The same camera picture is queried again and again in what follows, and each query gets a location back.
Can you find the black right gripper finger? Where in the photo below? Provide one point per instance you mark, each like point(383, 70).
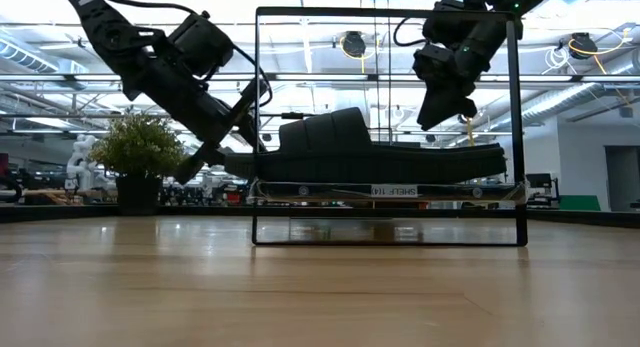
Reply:
point(437, 109)
point(462, 104)

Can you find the black foam slide sandal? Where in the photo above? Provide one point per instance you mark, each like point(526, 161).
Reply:
point(375, 164)

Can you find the black metal frame shelf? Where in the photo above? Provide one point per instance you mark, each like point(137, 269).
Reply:
point(325, 192)

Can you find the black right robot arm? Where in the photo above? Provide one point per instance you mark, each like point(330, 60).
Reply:
point(487, 42)

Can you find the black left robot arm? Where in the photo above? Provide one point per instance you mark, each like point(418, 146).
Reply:
point(107, 32)

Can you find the white shelf label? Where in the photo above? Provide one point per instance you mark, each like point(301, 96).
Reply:
point(394, 191)

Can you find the green bushy plant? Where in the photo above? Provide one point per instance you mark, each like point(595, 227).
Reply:
point(140, 147)

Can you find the black plant pot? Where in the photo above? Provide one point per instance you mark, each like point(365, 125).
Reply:
point(138, 194)

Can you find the black desk equipment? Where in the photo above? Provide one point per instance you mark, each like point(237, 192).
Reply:
point(542, 187)

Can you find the green box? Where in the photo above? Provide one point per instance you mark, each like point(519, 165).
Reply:
point(580, 203)

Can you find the dark grey door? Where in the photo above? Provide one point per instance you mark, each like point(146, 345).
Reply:
point(622, 177)

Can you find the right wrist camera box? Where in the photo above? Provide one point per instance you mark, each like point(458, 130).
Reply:
point(432, 64)

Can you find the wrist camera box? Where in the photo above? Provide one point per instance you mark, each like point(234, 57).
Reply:
point(432, 64)
point(202, 44)

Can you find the black background rig frame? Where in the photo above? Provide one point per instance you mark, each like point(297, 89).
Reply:
point(292, 115)

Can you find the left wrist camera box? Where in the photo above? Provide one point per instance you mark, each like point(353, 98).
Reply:
point(202, 44)

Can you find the ribbed silver ventilation duct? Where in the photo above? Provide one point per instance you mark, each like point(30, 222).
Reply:
point(25, 54)
point(560, 99)

